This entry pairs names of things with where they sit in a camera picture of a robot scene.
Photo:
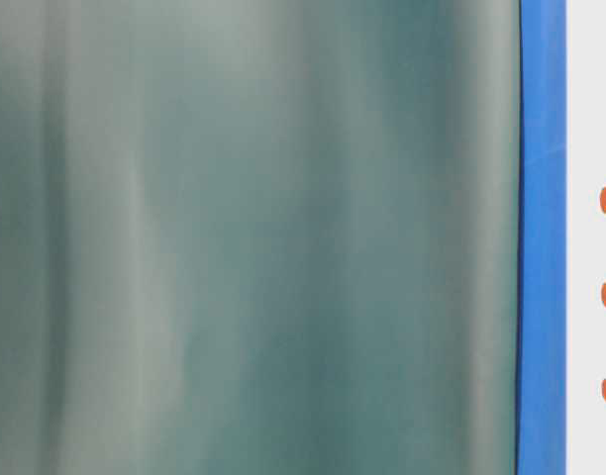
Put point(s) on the white foam board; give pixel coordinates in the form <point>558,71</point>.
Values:
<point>586,243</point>

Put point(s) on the blue table cloth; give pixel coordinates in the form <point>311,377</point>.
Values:
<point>541,352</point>

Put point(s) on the green fabric backdrop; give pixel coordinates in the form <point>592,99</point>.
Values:
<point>258,237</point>

